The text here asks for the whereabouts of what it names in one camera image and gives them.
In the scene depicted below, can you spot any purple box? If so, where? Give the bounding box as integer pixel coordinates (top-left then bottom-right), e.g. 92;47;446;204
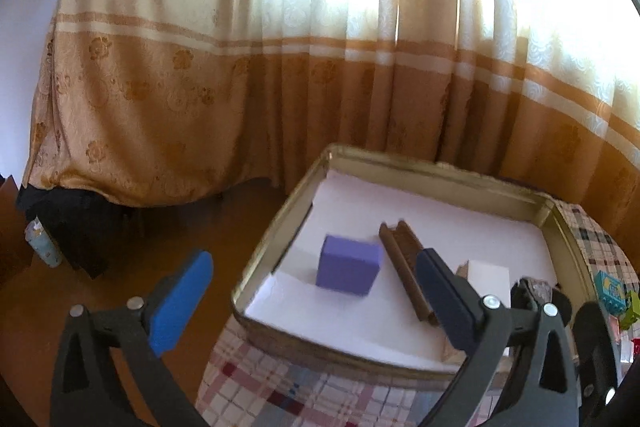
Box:
315;234;385;297

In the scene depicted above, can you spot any rectangular metal tin box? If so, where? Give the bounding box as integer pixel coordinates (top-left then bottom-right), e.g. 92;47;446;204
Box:
231;143;598;395

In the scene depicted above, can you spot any beige and orange curtain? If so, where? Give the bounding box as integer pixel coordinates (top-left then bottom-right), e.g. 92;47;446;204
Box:
22;0;640;228

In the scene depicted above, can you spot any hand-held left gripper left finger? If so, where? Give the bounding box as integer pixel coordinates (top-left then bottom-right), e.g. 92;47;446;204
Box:
50;249;216;427

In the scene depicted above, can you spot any plaid tablecloth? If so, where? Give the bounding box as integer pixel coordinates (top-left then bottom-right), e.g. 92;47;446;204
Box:
195;199;640;427

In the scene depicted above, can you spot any white paper lining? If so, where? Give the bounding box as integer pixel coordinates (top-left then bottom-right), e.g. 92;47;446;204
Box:
247;172;558;373

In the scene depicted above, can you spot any teal toy box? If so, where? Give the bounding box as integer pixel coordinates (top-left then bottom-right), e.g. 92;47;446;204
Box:
594;271;628;314

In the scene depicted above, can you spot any light blue patterned bottle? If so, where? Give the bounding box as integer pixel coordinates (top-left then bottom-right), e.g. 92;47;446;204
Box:
25;217;65;269

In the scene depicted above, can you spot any green toy block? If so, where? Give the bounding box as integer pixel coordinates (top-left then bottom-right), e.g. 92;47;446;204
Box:
620;291;640;328

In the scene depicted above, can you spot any dark cloth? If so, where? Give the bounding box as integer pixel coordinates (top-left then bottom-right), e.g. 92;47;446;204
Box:
15;184;146;280

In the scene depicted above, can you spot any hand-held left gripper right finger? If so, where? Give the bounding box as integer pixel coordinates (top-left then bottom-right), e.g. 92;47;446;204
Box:
415;248;581;427

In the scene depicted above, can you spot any long brown box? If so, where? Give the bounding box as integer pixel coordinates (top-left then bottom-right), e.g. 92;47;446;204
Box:
378;221;441;325

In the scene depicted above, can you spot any plain white box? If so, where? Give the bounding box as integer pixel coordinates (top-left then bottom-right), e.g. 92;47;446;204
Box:
456;259;512;310

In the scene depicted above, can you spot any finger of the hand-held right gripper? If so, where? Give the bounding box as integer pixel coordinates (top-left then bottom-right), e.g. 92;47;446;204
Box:
571;301;621;408

